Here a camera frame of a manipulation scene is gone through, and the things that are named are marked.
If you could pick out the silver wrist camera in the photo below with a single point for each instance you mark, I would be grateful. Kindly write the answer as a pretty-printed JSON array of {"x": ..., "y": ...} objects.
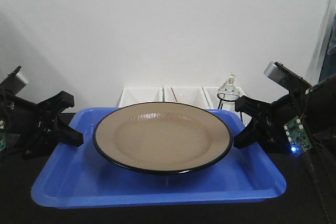
[
  {"x": 14, "y": 82},
  {"x": 275, "y": 73}
]

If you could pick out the white storage bin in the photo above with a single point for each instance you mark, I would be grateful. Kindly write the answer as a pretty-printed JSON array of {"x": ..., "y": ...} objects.
[
  {"x": 213, "y": 102},
  {"x": 130, "y": 95},
  {"x": 187, "y": 95}
]

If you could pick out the green right circuit board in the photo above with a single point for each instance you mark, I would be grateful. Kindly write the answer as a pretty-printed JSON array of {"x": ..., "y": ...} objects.
[{"x": 297, "y": 136}]

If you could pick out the middle white storage bin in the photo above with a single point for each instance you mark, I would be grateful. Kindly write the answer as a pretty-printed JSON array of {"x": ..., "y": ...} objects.
[{"x": 187, "y": 95}]

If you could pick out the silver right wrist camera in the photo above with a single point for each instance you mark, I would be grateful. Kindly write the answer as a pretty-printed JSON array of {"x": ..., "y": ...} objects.
[{"x": 275, "y": 73}]

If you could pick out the round glass flask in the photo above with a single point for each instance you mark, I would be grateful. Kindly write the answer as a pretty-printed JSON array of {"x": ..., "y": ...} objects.
[{"x": 228, "y": 91}]

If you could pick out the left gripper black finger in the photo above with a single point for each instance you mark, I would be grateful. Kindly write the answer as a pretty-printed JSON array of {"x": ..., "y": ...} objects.
[
  {"x": 66, "y": 134},
  {"x": 56, "y": 104}
]

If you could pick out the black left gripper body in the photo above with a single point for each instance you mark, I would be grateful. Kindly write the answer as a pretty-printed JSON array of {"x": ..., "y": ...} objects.
[{"x": 27, "y": 129}]

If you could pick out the beige plate black rim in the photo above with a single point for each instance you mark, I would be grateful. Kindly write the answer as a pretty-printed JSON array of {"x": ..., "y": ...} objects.
[{"x": 162, "y": 138}]

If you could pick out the blue curtain at right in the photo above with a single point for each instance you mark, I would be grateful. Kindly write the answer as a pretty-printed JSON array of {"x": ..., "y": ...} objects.
[{"x": 328, "y": 66}]

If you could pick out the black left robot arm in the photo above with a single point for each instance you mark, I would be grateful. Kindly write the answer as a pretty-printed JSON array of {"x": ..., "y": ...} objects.
[{"x": 35, "y": 129}]

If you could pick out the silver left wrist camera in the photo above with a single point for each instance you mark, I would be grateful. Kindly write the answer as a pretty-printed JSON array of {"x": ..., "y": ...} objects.
[{"x": 14, "y": 82}]

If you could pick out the green left circuit board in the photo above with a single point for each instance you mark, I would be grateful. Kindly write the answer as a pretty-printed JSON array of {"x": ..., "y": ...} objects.
[{"x": 3, "y": 143}]

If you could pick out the green circuit board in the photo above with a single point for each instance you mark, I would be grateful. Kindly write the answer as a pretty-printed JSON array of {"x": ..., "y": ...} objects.
[
  {"x": 297, "y": 136},
  {"x": 3, "y": 143}
]

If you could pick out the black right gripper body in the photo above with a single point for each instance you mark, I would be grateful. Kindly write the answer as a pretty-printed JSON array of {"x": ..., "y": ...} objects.
[{"x": 277, "y": 114}]

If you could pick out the left white storage bin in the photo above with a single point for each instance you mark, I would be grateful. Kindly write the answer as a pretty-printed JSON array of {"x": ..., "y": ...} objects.
[{"x": 130, "y": 95}]

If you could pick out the blue plastic tray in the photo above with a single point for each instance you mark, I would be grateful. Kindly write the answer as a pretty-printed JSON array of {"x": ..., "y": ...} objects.
[{"x": 79, "y": 177}]

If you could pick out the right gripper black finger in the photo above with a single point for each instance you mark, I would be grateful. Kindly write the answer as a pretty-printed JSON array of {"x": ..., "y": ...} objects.
[
  {"x": 249, "y": 135},
  {"x": 254, "y": 108}
]

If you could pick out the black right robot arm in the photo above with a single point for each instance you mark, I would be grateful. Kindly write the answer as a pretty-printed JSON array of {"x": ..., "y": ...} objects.
[{"x": 315, "y": 105}]

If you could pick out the right white storage bin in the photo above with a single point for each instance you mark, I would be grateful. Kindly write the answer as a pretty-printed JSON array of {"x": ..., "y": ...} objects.
[{"x": 213, "y": 102}]

